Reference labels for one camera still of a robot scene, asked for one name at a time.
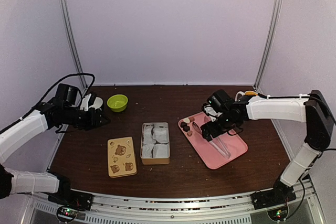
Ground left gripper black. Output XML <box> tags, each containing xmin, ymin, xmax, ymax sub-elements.
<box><xmin>64</xmin><ymin>106</ymin><xmax>111</xmax><ymax>131</ymax></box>

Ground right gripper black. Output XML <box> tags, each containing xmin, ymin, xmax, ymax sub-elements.
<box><xmin>201</xmin><ymin>112</ymin><xmax>238</xmax><ymax>142</ymax></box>

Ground clear plastic tongs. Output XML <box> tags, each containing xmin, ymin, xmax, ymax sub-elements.
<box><xmin>209</xmin><ymin>137</ymin><xmax>231</xmax><ymax>159</ymax></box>

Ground bear print tin lid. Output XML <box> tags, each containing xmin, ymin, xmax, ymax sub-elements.
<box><xmin>107</xmin><ymin>137</ymin><xmax>138</xmax><ymax>178</ymax></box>

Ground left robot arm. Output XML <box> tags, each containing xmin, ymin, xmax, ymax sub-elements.
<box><xmin>1</xmin><ymin>83</ymin><xmax>110</xmax><ymax>205</ymax></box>

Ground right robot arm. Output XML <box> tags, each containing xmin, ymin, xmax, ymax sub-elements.
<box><xmin>201</xmin><ymin>89</ymin><xmax>335</xmax><ymax>204</ymax></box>

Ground lime green bowl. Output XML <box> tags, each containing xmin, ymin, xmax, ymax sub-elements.
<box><xmin>107</xmin><ymin>94</ymin><xmax>128</xmax><ymax>113</ymax></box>

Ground floral white mug yellow inside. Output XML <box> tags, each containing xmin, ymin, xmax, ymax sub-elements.
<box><xmin>235</xmin><ymin>90</ymin><xmax>258</xmax><ymax>101</ymax></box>

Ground pink plastic tray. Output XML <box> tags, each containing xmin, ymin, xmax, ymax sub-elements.
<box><xmin>178</xmin><ymin>112</ymin><xmax>248</xmax><ymax>169</ymax></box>

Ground rectangular tin box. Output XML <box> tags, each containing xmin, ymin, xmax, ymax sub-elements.
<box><xmin>140</xmin><ymin>122</ymin><xmax>171</xmax><ymax>165</ymax></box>

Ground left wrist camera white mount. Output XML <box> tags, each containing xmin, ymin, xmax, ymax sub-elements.
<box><xmin>80</xmin><ymin>92</ymin><xmax>103</xmax><ymax>111</ymax></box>

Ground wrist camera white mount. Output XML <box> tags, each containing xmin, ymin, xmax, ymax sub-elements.
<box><xmin>80</xmin><ymin>92</ymin><xmax>103</xmax><ymax>111</ymax></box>
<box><xmin>202</xmin><ymin>105</ymin><xmax>219</xmax><ymax>122</ymax></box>

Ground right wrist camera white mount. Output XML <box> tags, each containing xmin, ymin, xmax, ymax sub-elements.
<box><xmin>202</xmin><ymin>105</ymin><xmax>219</xmax><ymax>122</ymax></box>

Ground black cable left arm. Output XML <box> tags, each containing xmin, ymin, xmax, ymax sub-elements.
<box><xmin>15</xmin><ymin>73</ymin><xmax>96</xmax><ymax>122</ymax></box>

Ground aluminium frame rail right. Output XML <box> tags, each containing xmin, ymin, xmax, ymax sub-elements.
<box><xmin>254</xmin><ymin>0</ymin><xmax>283</xmax><ymax>91</ymax></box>

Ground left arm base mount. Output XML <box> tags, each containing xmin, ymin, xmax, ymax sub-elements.
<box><xmin>47</xmin><ymin>172</ymin><xmax>93</xmax><ymax>211</ymax></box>

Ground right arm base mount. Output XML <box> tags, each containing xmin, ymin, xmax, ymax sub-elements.
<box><xmin>251</xmin><ymin>179</ymin><xmax>297</xmax><ymax>210</ymax></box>

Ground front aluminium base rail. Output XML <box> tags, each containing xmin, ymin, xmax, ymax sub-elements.
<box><xmin>19</xmin><ymin>179</ymin><xmax>327</xmax><ymax>223</ymax></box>

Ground aluminium frame post left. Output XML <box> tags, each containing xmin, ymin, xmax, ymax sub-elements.
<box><xmin>54</xmin><ymin>0</ymin><xmax>88</xmax><ymax>90</ymax></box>

